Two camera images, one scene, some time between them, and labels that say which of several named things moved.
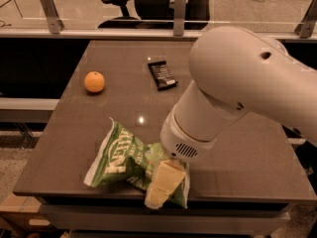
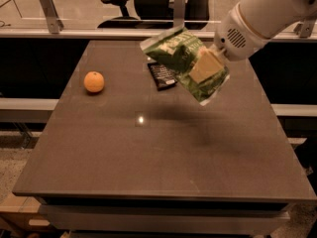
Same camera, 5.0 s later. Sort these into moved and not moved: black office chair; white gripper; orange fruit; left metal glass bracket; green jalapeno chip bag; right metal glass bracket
Moved: green jalapeno chip bag; white gripper
Not moved: left metal glass bracket; orange fruit; black office chair; right metal glass bracket
